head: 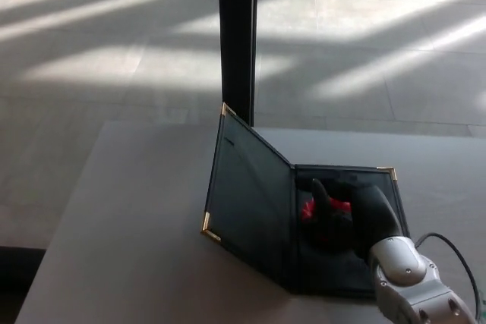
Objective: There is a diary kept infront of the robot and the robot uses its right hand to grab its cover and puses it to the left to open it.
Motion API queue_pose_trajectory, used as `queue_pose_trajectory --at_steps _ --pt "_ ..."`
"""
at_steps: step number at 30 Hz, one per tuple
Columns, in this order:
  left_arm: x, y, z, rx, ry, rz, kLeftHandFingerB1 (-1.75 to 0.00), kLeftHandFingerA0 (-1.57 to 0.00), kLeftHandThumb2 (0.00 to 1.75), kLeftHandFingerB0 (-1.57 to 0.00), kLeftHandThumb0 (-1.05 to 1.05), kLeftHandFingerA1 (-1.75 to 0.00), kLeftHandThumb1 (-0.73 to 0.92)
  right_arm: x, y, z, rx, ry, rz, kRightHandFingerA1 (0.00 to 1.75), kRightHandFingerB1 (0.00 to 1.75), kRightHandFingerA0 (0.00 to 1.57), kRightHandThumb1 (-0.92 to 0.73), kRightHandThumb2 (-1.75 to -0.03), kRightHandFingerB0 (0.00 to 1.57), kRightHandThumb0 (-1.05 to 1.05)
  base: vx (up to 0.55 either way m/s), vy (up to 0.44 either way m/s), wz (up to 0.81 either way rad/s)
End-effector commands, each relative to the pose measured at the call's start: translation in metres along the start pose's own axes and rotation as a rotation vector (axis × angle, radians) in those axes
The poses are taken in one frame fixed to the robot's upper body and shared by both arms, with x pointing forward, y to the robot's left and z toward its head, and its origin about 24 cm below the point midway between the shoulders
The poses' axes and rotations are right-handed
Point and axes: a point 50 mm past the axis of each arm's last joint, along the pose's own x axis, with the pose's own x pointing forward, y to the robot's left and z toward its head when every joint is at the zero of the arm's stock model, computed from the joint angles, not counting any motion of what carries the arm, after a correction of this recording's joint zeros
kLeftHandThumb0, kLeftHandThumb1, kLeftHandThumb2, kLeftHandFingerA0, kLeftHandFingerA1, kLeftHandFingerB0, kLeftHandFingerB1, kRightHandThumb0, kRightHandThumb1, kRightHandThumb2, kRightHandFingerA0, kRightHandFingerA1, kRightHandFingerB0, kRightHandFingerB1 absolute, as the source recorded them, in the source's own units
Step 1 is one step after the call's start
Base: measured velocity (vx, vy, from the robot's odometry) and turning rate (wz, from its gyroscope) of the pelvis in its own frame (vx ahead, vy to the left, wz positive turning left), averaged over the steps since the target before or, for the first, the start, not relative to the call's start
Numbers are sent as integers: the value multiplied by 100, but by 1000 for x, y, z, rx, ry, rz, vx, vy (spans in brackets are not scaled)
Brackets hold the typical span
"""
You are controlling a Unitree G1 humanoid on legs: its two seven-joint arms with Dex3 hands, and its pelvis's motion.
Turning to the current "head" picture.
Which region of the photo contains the black vertical pillar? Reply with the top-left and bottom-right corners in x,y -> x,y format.
217,0 -> 260,127

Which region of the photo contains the red twisted ring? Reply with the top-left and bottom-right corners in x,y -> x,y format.
301,197 -> 352,223

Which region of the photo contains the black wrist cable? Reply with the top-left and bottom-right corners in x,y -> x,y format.
414,232 -> 484,312

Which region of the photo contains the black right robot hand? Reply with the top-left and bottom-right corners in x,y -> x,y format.
305,178 -> 403,264

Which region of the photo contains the black diary with gold corners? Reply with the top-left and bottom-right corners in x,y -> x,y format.
200,102 -> 411,299

